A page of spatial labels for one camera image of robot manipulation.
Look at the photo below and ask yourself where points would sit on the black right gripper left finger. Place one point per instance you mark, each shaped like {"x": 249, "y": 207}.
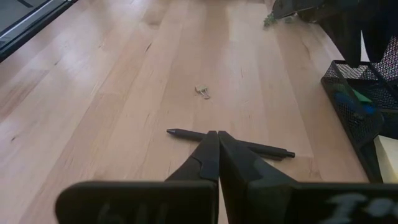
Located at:
{"x": 155, "y": 202}

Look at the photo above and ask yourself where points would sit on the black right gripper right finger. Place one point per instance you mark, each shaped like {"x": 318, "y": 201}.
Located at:
{"x": 280, "y": 205}

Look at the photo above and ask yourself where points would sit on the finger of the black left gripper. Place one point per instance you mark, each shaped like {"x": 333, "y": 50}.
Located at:
{"x": 379, "y": 28}
{"x": 345, "y": 37}

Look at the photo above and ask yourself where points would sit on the green eraser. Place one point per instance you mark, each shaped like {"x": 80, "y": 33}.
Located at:
{"x": 362, "y": 98}

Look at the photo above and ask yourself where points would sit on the black pen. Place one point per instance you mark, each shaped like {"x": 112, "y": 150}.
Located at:
{"x": 183, "y": 133}

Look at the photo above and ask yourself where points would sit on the blue eraser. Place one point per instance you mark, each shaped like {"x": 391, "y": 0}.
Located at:
{"x": 367, "y": 109}

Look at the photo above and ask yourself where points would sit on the yellow sticky note pad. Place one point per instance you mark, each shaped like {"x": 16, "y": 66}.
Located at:
{"x": 388, "y": 158}

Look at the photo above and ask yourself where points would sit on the black mesh desk organizer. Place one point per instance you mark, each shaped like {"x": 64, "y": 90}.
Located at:
{"x": 351, "y": 124}

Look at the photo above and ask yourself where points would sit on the small green succulent plant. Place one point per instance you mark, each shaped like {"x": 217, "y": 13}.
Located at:
{"x": 289, "y": 9}

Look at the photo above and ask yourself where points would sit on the small gold binder clip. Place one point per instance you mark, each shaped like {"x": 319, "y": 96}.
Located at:
{"x": 201, "y": 90}

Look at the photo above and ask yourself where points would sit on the black metal table frame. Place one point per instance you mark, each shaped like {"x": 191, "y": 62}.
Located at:
{"x": 18, "y": 40}

